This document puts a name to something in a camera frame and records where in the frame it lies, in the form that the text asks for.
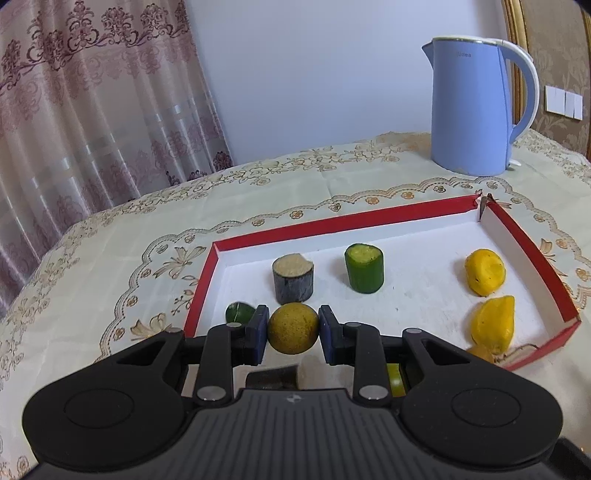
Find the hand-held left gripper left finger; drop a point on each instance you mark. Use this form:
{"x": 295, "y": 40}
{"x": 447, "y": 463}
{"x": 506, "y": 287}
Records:
{"x": 261, "y": 334}

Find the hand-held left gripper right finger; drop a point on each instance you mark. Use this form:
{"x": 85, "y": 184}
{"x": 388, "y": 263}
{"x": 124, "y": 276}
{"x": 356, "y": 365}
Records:
{"x": 328, "y": 339}

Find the green sugarcane piece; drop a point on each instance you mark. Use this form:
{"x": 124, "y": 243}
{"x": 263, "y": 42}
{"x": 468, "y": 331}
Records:
{"x": 238, "y": 314}

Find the round yellow-brown fruit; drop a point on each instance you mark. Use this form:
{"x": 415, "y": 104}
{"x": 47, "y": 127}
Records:
{"x": 293, "y": 330}

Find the dark eggplant piece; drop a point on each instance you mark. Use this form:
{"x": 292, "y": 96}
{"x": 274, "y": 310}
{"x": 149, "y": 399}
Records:
{"x": 293, "y": 282}
{"x": 272, "y": 376}

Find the green cucumber piece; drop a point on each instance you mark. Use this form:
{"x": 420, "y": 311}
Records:
{"x": 364, "y": 270}

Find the red cardboard box tray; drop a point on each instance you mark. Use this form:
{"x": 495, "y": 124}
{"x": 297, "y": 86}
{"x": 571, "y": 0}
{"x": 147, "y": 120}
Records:
{"x": 415, "y": 300}

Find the small brown fruit with stem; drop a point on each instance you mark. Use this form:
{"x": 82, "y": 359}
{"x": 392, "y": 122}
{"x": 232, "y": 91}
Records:
{"x": 482, "y": 353}

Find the yellow fruit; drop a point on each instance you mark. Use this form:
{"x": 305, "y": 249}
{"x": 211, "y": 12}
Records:
{"x": 494, "y": 323}
{"x": 485, "y": 272}

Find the green tomato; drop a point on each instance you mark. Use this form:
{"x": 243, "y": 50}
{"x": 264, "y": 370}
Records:
{"x": 395, "y": 381}

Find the cream embroidered tablecloth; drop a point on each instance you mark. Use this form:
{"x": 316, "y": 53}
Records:
{"x": 115, "y": 254}

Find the blue electric kettle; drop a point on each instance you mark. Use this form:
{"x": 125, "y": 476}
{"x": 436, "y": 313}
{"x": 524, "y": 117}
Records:
{"x": 466, "y": 106}

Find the pink patterned curtain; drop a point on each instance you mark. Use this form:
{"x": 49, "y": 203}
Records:
{"x": 92, "y": 115}

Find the white light switch panel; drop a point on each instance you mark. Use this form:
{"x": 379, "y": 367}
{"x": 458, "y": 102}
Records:
{"x": 563, "y": 102}

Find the gold framed wall panel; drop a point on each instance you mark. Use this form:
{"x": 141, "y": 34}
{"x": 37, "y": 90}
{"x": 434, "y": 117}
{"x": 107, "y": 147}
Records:
{"x": 554, "y": 46}

